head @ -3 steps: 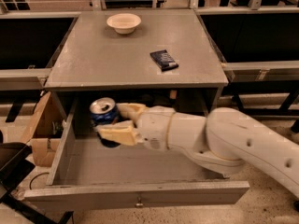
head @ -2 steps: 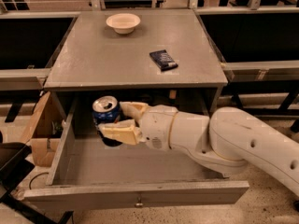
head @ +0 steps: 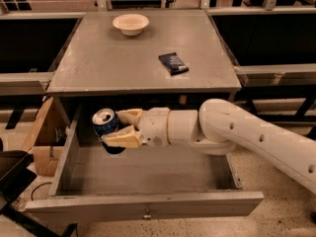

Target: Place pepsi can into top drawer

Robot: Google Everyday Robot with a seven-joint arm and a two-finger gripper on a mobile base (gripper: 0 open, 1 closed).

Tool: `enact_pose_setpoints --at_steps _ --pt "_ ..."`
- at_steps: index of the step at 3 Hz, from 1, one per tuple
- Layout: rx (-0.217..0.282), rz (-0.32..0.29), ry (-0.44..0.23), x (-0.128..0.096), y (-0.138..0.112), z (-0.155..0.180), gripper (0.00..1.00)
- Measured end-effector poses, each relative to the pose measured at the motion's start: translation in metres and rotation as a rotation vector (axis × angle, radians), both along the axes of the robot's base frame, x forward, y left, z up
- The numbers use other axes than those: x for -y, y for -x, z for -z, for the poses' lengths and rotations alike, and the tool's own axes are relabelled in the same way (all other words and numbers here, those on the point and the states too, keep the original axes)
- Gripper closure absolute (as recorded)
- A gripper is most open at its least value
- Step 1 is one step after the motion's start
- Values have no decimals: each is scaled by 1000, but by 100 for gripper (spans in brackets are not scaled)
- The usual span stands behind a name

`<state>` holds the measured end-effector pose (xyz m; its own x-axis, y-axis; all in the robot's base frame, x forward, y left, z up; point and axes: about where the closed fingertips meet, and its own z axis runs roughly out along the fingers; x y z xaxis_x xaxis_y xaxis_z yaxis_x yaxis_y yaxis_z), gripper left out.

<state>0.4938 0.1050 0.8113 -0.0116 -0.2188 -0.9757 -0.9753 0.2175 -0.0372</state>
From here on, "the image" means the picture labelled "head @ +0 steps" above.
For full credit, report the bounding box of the blue pepsi can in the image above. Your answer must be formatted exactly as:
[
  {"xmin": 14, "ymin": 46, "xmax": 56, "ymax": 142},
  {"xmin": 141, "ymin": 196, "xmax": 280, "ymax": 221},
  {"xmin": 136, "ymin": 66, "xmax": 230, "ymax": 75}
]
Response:
[{"xmin": 91, "ymin": 109, "xmax": 124, "ymax": 155}]

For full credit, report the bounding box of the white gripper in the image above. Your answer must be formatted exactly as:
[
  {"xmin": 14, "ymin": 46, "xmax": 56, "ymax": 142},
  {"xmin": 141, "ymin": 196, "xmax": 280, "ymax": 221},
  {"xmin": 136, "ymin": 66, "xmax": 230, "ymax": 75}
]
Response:
[{"xmin": 101, "ymin": 108, "xmax": 170, "ymax": 148}]

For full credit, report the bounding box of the metal drawer knob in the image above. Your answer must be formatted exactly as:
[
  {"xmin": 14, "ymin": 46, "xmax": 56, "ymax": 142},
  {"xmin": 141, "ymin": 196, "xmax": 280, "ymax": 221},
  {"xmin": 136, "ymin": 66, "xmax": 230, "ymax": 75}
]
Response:
[{"xmin": 142, "ymin": 208, "xmax": 152, "ymax": 220}]

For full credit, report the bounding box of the black chair at left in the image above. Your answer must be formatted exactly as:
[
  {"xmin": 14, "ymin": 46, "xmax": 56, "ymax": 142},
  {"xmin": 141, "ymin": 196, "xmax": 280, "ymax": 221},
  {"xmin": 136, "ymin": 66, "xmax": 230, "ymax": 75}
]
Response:
[{"xmin": 0, "ymin": 139, "xmax": 77, "ymax": 237}]

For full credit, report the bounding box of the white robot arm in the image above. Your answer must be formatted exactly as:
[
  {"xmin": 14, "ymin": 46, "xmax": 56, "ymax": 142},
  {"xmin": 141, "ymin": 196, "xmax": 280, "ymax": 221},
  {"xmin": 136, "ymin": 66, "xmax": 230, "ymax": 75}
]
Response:
[{"xmin": 101, "ymin": 99, "xmax": 316, "ymax": 193}]

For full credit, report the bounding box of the open grey top drawer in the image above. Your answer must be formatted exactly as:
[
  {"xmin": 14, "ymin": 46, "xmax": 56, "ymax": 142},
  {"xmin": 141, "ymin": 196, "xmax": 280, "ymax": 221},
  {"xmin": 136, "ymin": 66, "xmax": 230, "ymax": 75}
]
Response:
[{"xmin": 26, "ymin": 107, "xmax": 264, "ymax": 223}]

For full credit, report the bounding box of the white bowl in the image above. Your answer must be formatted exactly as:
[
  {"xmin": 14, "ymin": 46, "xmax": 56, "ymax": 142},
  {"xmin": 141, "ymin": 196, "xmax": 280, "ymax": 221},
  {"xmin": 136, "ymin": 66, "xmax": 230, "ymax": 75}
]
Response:
[{"xmin": 113, "ymin": 14, "xmax": 149, "ymax": 37}]

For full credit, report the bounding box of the grey cabinet with top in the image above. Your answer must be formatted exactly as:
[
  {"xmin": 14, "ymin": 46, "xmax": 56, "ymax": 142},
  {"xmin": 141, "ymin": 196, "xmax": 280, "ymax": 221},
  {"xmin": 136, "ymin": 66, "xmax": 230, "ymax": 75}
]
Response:
[{"xmin": 47, "ymin": 9, "xmax": 241, "ymax": 100}]

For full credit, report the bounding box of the cardboard box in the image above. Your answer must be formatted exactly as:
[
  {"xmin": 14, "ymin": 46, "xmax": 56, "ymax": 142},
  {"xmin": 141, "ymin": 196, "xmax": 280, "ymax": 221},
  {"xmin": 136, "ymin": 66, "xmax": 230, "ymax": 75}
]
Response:
[{"xmin": 21, "ymin": 97, "xmax": 70, "ymax": 177}]

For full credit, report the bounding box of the dark blue snack packet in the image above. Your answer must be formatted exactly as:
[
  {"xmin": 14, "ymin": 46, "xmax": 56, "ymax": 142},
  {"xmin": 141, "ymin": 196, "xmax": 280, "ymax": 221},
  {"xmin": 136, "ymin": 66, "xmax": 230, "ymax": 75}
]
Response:
[{"xmin": 158, "ymin": 52, "xmax": 189, "ymax": 76}]

